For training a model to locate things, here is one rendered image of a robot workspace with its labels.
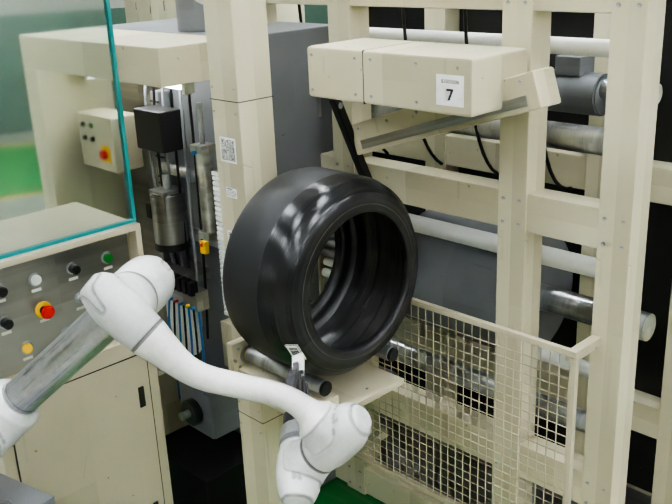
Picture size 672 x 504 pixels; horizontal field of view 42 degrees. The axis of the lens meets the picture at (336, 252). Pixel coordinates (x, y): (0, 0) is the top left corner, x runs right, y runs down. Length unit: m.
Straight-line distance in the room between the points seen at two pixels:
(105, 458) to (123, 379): 0.26
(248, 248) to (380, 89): 0.57
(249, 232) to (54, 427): 0.92
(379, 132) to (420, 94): 0.35
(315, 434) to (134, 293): 0.52
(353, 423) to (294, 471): 0.20
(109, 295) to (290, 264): 0.49
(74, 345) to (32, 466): 0.68
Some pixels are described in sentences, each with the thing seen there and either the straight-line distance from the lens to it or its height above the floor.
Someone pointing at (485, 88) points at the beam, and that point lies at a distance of 2.32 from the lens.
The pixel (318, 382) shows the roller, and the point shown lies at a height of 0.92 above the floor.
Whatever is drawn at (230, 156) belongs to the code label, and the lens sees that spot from 2.60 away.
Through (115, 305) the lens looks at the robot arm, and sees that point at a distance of 2.02.
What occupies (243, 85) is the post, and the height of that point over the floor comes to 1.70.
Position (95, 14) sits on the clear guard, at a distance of 2.69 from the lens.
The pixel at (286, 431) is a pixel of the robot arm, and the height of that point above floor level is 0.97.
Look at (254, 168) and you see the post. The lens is 2.59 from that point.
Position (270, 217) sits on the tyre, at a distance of 2.33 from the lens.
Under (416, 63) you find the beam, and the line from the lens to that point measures 2.37.
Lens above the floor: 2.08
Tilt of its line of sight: 20 degrees down
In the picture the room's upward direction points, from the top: 2 degrees counter-clockwise
